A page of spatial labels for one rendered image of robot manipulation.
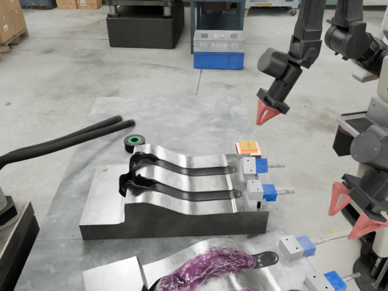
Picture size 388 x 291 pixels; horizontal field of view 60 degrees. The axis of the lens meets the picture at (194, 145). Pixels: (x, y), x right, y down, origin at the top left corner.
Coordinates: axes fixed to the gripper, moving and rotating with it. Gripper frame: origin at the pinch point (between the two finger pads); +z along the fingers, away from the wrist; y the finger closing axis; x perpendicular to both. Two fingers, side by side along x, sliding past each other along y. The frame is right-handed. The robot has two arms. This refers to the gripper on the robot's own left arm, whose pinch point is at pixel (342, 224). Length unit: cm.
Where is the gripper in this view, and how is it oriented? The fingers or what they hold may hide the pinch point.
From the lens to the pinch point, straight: 78.5
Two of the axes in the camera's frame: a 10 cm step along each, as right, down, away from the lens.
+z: -4.3, 8.0, 4.1
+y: 2.5, 5.4, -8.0
